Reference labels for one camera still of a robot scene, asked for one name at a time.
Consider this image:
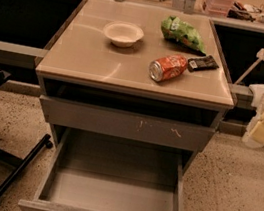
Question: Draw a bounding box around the white stick with black tip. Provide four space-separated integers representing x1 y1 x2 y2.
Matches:
234 58 262 85

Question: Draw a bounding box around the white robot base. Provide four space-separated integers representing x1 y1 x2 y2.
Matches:
249 83 264 108

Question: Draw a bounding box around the closed top drawer front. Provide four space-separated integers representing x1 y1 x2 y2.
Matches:
40 95 215 152

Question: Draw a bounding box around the pink storage box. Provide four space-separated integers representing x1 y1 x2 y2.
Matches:
202 0 235 17

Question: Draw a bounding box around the open middle drawer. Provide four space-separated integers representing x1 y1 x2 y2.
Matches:
19 129 183 211

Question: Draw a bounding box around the green chip bag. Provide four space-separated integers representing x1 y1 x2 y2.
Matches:
160 15 206 55

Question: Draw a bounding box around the grey drawer cabinet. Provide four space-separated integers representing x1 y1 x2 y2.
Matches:
19 0 252 179

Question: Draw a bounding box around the orange coke can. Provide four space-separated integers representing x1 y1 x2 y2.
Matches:
149 54 188 82

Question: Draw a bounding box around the white paper bowl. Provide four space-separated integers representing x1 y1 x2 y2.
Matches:
103 21 144 48

